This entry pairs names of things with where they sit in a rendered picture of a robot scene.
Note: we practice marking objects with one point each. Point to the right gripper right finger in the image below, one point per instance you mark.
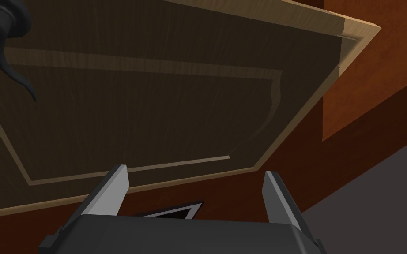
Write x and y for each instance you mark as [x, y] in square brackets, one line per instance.
[277, 203]

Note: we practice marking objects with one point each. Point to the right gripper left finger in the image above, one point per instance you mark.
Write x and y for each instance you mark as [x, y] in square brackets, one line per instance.
[109, 195]

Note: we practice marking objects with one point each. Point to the brown wooden panelled door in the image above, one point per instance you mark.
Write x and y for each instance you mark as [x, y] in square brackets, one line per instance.
[147, 106]

